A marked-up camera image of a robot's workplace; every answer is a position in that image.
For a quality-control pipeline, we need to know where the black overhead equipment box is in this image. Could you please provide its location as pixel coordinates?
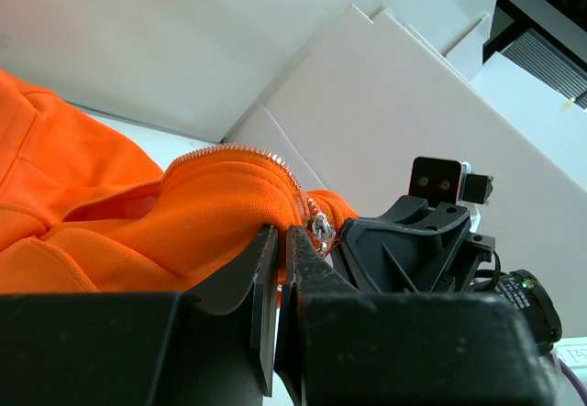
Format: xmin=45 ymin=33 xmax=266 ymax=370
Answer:
xmin=482 ymin=0 xmax=586 ymax=109

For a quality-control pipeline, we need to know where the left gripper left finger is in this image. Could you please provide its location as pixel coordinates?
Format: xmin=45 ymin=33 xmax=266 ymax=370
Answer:
xmin=185 ymin=225 xmax=279 ymax=397

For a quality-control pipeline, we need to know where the silver zipper pull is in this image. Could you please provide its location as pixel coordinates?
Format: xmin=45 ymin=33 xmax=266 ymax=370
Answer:
xmin=308 ymin=212 xmax=336 ymax=258

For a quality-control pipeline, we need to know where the orange zip jacket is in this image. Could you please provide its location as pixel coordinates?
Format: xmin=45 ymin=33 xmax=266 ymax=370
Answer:
xmin=1 ymin=72 xmax=356 ymax=294

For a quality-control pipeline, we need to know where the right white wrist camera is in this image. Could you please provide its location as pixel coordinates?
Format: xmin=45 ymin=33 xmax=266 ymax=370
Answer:
xmin=408 ymin=157 xmax=494 ymax=232

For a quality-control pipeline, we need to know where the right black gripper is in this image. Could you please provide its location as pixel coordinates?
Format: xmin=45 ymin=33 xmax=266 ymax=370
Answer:
xmin=331 ymin=195 xmax=562 ymax=346

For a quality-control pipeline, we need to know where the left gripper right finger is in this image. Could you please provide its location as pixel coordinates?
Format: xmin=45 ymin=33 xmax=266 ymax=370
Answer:
xmin=274 ymin=226 xmax=378 ymax=404

